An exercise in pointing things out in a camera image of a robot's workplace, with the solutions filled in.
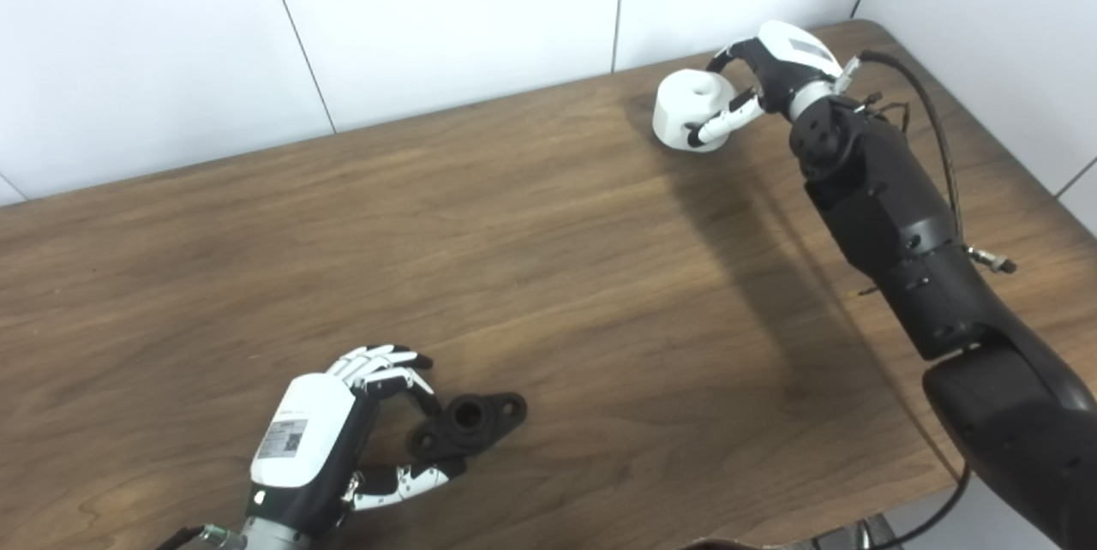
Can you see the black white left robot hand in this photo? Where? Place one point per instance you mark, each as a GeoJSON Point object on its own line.
{"type": "Point", "coordinates": [308, 439]}

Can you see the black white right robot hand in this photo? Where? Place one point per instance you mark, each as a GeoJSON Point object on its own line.
{"type": "Point", "coordinates": [788, 57]}

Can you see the round white piece with holes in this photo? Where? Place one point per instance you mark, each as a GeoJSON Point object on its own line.
{"type": "Point", "coordinates": [686, 104]}

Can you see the black flanged holder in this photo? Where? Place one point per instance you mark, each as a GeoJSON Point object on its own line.
{"type": "Point", "coordinates": [493, 417]}

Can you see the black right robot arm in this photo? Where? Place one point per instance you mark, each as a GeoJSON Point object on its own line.
{"type": "Point", "coordinates": [900, 216]}

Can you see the black robot torso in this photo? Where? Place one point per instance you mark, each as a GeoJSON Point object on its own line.
{"type": "Point", "coordinates": [737, 545]}

